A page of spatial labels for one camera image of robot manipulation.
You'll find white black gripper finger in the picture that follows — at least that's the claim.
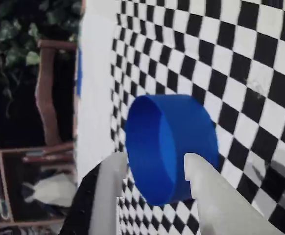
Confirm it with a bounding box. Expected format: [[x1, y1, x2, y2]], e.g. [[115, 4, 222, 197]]
[[59, 151, 128, 235]]

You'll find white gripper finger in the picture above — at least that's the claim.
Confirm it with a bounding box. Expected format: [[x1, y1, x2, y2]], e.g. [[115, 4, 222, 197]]
[[184, 153, 284, 235]]

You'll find blue round box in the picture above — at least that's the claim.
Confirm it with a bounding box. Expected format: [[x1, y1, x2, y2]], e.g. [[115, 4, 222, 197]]
[[124, 94, 220, 207]]

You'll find low-poly penguin figure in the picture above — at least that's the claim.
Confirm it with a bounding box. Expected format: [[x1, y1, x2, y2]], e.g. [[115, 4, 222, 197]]
[[22, 176, 77, 209]]

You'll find red book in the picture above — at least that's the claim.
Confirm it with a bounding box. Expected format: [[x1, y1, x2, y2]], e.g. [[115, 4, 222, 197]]
[[22, 156, 74, 164]]

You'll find blue book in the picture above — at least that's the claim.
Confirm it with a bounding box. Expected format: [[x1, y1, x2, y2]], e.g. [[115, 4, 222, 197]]
[[26, 150, 46, 157]]

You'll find white table cover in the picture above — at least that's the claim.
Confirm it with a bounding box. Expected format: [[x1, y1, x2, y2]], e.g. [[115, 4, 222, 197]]
[[75, 0, 127, 204]]

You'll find blue tape strip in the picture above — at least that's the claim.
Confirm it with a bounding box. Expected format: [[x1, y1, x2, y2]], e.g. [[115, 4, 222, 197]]
[[75, 46, 83, 96]]

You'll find black white checkerboard mat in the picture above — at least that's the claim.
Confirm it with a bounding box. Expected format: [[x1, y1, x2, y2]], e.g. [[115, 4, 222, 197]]
[[109, 0, 285, 235]]

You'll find green leafy plant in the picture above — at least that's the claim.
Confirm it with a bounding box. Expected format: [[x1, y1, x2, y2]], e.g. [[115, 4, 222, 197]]
[[0, 0, 82, 118]]

